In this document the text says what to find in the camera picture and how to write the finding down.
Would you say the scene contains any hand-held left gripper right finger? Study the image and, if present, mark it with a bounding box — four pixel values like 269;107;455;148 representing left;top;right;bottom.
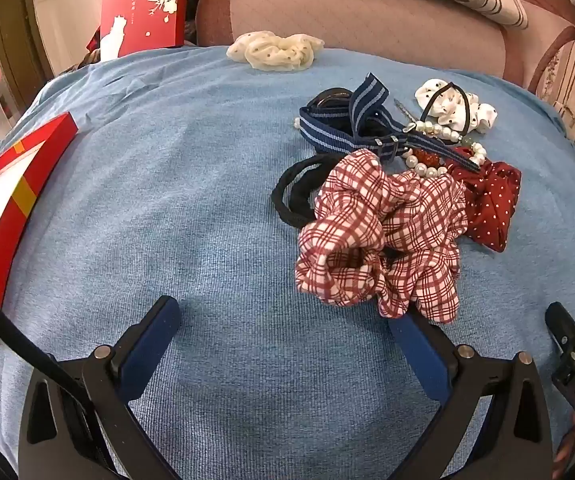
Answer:
387;310;553;480

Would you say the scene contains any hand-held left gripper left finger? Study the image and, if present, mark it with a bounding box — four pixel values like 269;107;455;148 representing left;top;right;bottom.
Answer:
20;295;183;480

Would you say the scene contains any red plaid scrunchie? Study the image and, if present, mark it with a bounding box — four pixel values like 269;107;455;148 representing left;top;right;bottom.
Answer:
295;149;468;323

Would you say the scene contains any red polka dot scrunchie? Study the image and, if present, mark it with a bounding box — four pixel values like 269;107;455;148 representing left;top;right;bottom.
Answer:
447;147;522;253

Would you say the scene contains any red bead bracelet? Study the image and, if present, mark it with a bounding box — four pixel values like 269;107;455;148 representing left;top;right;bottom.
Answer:
407;147;443;168

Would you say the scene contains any white pearl bracelet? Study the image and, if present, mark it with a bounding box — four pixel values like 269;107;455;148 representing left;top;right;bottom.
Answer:
400;120;488;178

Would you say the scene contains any watch with navy striped strap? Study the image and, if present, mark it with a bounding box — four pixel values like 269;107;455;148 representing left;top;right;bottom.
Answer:
300;74;483;173

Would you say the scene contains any blue towel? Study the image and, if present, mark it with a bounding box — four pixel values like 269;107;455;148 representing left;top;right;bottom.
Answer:
0;45;575;480

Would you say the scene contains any silver hair pin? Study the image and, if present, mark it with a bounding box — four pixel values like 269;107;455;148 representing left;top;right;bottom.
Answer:
393;99;418;126

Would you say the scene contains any white polka dot scrunchie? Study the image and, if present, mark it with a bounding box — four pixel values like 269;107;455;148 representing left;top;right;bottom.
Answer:
414;77;498;133

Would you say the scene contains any pile of dark clothes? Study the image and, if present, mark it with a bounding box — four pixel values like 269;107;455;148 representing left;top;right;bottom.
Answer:
86;25;104;67

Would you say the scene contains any cream dotted scrunchie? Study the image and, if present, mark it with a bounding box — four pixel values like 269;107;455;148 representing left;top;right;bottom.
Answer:
226;32;325;72

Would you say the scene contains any pink sofa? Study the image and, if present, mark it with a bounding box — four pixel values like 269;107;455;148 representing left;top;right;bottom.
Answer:
194;0;575;111

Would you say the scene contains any red floral box lid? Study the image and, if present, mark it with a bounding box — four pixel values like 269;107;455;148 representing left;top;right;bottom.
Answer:
100;0;190;58

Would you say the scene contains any black cable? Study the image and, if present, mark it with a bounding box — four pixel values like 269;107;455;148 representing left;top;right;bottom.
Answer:
0;265;118;480

